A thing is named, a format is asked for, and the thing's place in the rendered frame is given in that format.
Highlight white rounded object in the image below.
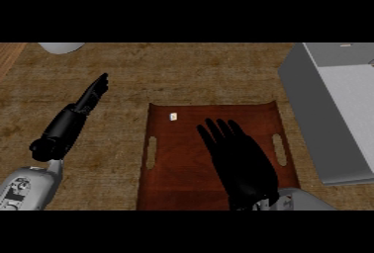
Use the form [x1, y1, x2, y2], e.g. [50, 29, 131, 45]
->
[38, 42, 85, 55]

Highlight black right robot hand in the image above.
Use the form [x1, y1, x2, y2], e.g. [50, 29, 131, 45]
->
[195, 118, 282, 211]

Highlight grey open box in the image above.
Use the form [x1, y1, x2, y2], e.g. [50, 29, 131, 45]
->
[278, 42, 374, 187]

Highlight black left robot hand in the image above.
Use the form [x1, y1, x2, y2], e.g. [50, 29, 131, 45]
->
[28, 72, 109, 163]

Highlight brown wooden tray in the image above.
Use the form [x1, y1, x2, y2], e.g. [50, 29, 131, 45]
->
[136, 101, 301, 211]

